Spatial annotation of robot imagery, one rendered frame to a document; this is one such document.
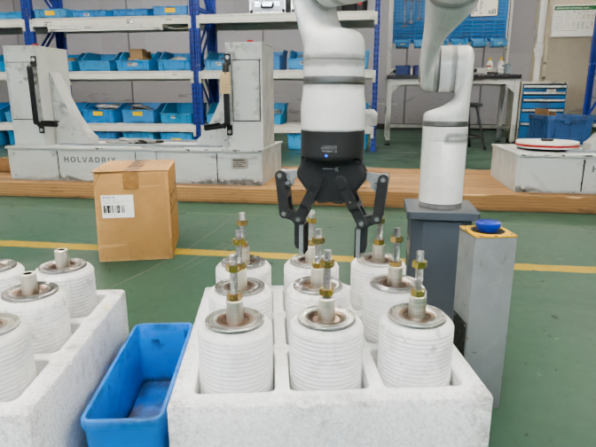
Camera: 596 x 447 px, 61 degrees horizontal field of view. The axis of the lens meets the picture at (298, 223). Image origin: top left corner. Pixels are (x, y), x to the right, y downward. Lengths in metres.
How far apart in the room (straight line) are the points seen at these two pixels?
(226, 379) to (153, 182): 1.14
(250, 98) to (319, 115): 2.13
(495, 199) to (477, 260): 1.74
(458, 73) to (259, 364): 0.70
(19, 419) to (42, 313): 0.17
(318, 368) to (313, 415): 0.05
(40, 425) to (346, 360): 0.38
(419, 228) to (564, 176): 1.71
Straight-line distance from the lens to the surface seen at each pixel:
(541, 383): 1.12
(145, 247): 1.77
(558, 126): 5.14
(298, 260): 0.89
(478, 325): 0.92
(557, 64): 7.02
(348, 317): 0.67
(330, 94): 0.58
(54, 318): 0.83
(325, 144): 0.58
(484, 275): 0.89
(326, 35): 0.58
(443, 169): 1.09
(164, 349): 1.02
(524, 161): 2.68
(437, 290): 1.14
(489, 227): 0.88
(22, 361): 0.74
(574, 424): 1.02
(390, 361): 0.68
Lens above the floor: 0.53
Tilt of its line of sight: 14 degrees down
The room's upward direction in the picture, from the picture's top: straight up
